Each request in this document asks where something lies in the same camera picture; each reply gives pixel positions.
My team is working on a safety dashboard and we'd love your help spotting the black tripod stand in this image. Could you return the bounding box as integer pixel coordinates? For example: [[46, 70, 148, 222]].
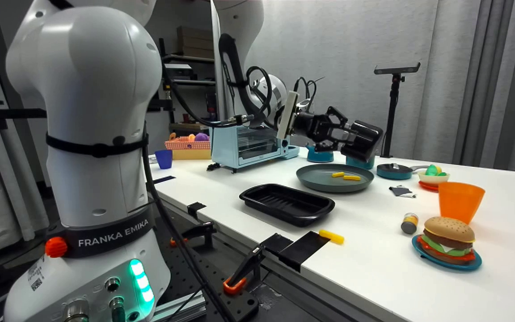
[[371, 61, 423, 159]]

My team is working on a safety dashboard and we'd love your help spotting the small dark grey pan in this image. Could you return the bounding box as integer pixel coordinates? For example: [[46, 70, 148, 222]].
[[375, 161, 414, 182]]

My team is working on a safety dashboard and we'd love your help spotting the teal pot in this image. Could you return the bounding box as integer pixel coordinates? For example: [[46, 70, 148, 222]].
[[345, 154, 375, 172]]

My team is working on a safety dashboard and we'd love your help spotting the dark shelf unit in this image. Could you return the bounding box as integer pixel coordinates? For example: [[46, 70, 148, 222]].
[[159, 23, 218, 129]]

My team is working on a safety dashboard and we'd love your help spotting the black rectangular tray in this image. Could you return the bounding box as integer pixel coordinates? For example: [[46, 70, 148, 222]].
[[237, 182, 337, 229]]

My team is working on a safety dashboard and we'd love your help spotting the orange plastic cup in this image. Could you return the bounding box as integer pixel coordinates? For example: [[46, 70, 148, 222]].
[[436, 181, 488, 225]]

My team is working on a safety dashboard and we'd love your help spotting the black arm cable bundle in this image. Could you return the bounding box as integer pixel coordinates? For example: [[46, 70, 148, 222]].
[[216, 32, 278, 131]]

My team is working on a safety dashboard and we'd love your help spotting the small red plate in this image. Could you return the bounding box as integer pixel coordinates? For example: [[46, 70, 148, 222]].
[[416, 177, 445, 193]]

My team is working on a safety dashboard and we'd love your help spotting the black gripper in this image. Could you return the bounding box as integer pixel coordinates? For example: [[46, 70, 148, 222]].
[[291, 104, 355, 152]]

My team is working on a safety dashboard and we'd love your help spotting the small teal plate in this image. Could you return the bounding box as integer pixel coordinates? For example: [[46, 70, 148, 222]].
[[409, 233, 484, 274]]

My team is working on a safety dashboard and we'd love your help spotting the black mounting bar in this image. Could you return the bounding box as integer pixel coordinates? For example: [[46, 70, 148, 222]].
[[0, 97, 48, 134]]

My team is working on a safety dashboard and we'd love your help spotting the toy burger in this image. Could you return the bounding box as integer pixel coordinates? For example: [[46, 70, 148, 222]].
[[416, 215, 477, 265]]

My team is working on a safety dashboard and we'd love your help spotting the small dark clip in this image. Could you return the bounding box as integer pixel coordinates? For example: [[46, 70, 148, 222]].
[[386, 182, 418, 200]]

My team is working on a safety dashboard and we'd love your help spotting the gray plate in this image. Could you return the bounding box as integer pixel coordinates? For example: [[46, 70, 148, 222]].
[[295, 163, 375, 195]]

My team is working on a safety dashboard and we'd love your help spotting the black clamp with orange handle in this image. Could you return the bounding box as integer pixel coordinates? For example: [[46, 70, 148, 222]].
[[219, 229, 332, 301], [166, 200, 219, 252]]

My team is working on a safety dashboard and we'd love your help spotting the light blue toaster oven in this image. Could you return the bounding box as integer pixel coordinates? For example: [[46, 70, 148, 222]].
[[207, 116, 302, 174]]

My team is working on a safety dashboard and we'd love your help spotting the blue cup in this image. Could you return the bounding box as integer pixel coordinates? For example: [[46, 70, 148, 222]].
[[153, 148, 175, 172]]

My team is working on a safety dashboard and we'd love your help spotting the small teal container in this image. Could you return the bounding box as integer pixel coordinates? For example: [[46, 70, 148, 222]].
[[305, 145, 336, 165]]

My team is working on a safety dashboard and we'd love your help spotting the pink and yellow box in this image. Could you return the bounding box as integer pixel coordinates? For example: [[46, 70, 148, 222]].
[[162, 132, 212, 163]]

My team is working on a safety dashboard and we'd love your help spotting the green yellow white toy food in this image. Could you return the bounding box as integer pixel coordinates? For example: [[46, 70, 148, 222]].
[[416, 163, 450, 186]]

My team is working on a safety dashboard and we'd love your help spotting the small toy can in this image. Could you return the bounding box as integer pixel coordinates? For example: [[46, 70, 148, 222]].
[[398, 211, 420, 236]]

